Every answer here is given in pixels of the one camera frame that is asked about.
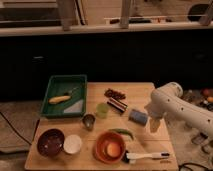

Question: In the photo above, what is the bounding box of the blue sponge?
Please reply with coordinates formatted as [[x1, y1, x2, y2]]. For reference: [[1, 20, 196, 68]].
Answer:
[[129, 109, 148, 126]]

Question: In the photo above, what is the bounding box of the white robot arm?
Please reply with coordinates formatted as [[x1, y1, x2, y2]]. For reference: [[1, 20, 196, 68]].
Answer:
[[145, 82, 213, 138]]

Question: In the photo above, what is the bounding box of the green paper cup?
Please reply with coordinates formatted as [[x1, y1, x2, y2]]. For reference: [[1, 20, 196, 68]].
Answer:
[[96, 103, 109, 119]]

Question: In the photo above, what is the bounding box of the small metal cup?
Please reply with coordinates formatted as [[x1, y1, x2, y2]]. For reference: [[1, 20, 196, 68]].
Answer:
[[82, 114, 96, 130]]

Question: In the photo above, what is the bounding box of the green chili pepper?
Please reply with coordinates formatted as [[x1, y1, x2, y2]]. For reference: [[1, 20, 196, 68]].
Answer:
[[109, 128, 134, 140]]

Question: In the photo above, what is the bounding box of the white dish brush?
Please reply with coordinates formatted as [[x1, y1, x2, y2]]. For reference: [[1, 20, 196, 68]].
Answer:
[[122, 151, 170, 163]]

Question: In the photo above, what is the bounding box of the striped black box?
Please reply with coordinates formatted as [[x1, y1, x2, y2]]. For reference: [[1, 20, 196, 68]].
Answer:
[[107, 98, 127, 114]]

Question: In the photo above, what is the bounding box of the orange bowl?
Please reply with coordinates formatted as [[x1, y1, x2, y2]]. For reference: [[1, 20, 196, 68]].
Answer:
[[93, 131, 126, 164]]

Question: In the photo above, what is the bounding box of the brown dried food pile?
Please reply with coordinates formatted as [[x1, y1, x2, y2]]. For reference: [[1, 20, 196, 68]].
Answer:
[[104, 89, 126, 100]]

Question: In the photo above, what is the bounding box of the grey cloth in tray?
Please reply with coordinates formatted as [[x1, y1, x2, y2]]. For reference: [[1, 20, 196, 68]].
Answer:
[[64, 100, 83, 113]]

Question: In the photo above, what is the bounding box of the white bowl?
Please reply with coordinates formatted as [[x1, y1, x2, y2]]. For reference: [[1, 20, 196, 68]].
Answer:
[[63, 134, 82, 155]]

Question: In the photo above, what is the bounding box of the green plastic tray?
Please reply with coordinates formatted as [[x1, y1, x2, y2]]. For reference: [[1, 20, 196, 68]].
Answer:
[[41, 75, 87, 118]]

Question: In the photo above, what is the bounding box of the dark brown bowl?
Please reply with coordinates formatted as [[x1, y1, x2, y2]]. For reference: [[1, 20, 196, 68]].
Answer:
[[37, 129, 65, 157]]

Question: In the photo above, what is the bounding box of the black cable at bottom right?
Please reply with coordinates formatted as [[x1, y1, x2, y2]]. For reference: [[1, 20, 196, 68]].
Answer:
[[177, 162, 213, 171]]

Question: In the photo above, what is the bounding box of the black cable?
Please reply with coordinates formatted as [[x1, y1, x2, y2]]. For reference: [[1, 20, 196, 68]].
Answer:
[[177, 162, 213, 171], [0, 111, 33, 147]]

